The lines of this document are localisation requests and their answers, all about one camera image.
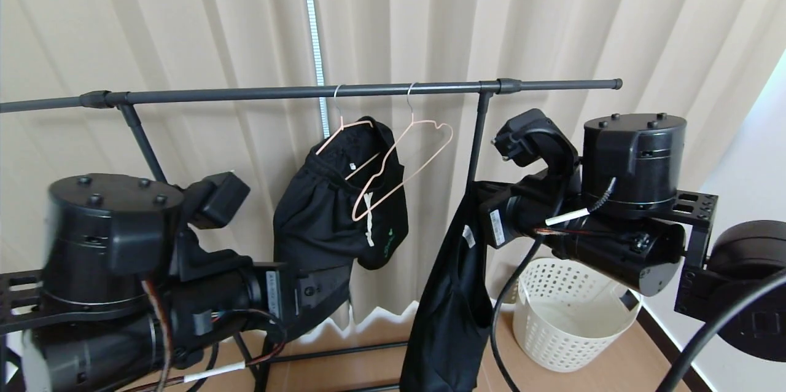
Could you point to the white laundry basket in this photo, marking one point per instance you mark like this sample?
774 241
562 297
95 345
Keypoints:
571 330

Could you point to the black garment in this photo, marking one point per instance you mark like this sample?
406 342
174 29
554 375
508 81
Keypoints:
448 318

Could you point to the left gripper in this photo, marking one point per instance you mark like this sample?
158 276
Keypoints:
276 294

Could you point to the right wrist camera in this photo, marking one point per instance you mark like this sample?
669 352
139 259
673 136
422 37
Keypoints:
534 134

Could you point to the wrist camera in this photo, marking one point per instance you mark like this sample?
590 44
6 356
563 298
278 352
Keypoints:
534 134
221 198

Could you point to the black shorts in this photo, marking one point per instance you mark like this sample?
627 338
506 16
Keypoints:
319 220

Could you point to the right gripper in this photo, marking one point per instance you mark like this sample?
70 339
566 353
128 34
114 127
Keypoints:
528 211

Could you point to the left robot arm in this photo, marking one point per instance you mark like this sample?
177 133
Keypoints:
110 226

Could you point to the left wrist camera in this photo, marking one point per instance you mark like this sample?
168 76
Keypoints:
221 198

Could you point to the pink clothes hanger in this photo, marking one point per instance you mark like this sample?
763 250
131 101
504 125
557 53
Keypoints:
399 177
341 131

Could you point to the black clothes rack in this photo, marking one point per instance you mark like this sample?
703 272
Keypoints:
245 94

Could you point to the beige curtain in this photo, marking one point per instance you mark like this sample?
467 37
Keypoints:
184 23

